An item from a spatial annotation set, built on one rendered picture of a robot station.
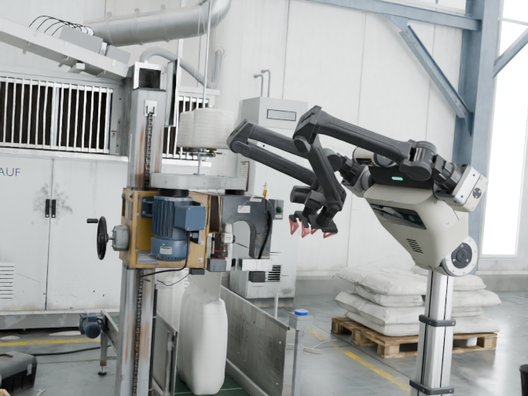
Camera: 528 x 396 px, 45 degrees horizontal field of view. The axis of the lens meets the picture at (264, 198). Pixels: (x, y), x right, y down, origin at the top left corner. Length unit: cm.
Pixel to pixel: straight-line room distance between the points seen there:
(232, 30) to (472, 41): 368
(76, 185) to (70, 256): 58
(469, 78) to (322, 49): 208
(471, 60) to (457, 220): 645
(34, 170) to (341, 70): 387
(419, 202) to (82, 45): 345
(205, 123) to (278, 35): 489
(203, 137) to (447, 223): 96
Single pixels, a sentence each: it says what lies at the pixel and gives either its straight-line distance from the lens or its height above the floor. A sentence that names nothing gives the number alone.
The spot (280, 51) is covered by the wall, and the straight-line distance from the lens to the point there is 731.
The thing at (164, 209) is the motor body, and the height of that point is 128.
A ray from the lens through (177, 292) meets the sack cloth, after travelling 373.
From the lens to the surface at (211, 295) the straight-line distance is 305.
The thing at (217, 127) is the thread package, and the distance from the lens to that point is 250.
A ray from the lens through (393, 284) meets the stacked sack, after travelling 526.
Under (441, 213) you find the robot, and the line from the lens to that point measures 224.
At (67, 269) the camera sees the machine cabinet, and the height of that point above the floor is 53.
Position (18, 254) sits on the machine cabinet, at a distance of 535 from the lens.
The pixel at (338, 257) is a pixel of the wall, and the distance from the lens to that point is 770.
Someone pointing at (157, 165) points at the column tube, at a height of 145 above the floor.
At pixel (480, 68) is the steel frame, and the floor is 282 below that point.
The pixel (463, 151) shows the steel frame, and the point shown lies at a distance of 852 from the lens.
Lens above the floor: 148
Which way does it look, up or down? 3 degrees down
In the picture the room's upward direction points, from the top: 4 degrees clockwise
